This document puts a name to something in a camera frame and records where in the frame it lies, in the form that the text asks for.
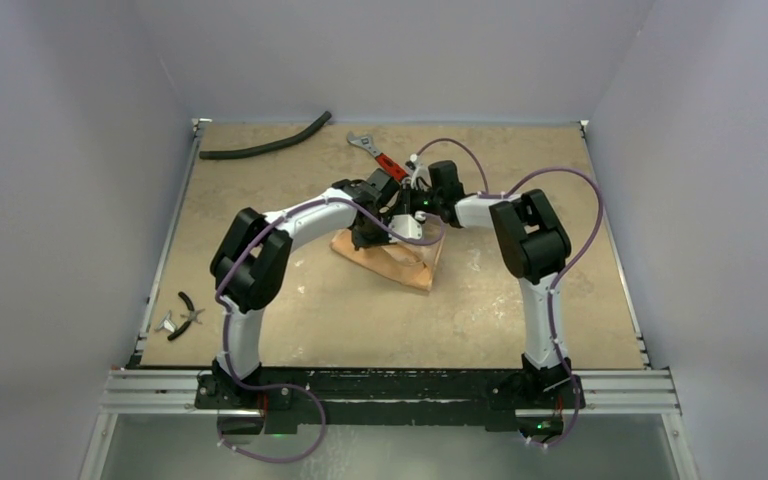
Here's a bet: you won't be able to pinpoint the orange cloth napkin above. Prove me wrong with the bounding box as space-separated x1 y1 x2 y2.
330 229 445 292

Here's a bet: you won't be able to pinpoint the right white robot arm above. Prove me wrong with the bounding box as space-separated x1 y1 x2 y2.
391 161 574 407

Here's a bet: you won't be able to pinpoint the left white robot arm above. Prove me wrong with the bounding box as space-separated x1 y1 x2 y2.
210 169 400 409

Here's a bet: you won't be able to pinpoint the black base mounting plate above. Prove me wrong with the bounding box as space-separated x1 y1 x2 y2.
195 366 585 435

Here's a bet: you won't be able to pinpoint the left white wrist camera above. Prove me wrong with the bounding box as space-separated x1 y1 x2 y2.
389 214 423 241

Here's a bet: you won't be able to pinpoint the red handled adjustable wrench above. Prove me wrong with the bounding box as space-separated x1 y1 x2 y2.
346 132 414 187

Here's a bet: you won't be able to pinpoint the black foam hose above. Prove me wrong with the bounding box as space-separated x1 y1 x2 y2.
199 111 333 162

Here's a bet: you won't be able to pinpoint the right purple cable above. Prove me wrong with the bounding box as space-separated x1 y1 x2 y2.
410 137 605 450

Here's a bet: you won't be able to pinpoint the black handled pliers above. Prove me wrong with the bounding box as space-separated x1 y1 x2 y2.
154 291 204 342

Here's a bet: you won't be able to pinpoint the aluminium frame rail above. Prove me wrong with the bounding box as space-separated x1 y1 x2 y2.
100 370 681 415

